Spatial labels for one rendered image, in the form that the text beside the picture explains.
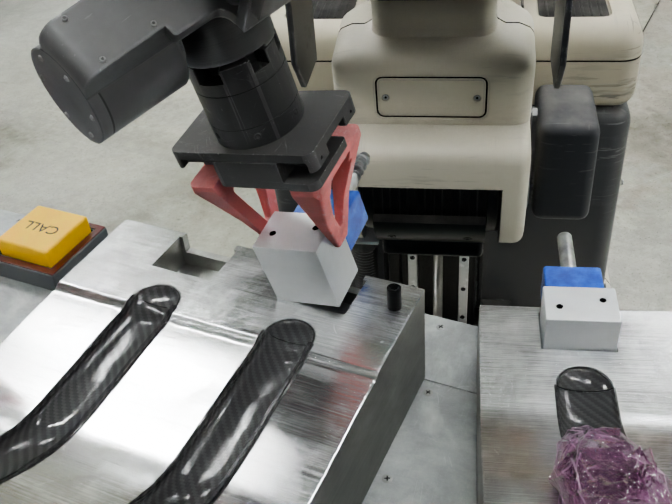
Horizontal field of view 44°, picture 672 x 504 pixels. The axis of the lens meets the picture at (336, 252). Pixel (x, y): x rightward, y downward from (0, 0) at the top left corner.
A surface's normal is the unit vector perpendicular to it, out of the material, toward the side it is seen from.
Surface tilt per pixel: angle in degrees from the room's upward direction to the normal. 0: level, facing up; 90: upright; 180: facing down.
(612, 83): 90
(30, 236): 0
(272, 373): 3
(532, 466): 28
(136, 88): 89
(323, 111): 13
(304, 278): 99
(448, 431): 0
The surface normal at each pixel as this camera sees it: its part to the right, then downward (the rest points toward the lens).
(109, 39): 0.15, -0.27
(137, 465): 0.00, -0.88
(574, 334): -0.13, 0.61
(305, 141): -0.28, -0.72
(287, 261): -0.38, 0.70
